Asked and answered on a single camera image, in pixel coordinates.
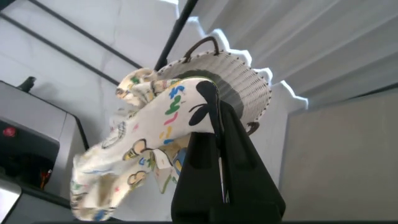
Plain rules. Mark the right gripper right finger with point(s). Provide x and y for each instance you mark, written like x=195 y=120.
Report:
x=248 y=186

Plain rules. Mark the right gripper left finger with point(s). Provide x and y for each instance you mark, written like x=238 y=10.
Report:
x=199 y=186

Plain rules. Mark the cream printed garment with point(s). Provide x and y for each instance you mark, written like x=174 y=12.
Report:
x=146 y=124

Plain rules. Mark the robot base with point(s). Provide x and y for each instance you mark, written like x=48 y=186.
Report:
x=37 y=109

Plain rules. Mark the white laundry basket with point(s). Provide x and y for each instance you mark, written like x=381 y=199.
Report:
x=245 y=81

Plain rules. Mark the black clothes rack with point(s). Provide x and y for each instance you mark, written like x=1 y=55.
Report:
x=175 y=34

